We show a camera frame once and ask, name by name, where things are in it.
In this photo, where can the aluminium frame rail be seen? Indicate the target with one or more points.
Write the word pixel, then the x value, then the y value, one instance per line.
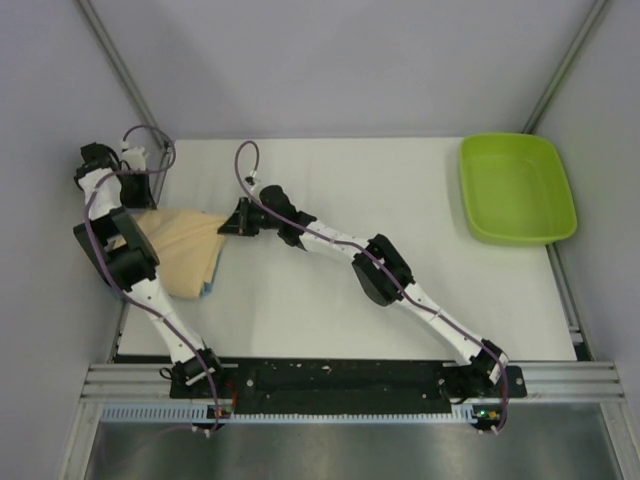
pixel 545 382

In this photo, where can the grey slotted cable duct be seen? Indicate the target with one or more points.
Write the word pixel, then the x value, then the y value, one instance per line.
pixel 203 414

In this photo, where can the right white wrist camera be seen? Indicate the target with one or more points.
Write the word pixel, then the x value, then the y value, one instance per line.
pixel 252 180

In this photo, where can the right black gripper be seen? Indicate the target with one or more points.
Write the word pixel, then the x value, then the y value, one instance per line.
pixel 239 224

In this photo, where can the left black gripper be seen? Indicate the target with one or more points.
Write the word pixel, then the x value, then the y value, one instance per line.
pixel 145 199

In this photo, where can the folded light blue striped shirt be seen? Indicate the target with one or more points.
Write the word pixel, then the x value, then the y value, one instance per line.
pixel 208 283

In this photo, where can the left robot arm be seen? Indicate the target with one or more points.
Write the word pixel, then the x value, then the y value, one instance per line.
pixel 125 259

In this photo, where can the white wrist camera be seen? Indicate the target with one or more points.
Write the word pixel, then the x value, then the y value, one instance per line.
pixel 133 158
pixel 252 180

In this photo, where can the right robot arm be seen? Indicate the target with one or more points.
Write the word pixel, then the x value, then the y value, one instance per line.
pixel 383 274

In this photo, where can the green plastic bin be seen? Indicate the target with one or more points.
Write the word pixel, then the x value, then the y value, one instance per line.
pixel 515 190

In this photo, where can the beige t shirt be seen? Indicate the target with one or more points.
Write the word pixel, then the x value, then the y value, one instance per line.
pixel 186 242

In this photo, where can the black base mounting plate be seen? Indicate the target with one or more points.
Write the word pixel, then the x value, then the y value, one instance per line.
pixel 334 387

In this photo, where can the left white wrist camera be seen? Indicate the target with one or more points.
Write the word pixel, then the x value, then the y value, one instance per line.
pixel 133 158

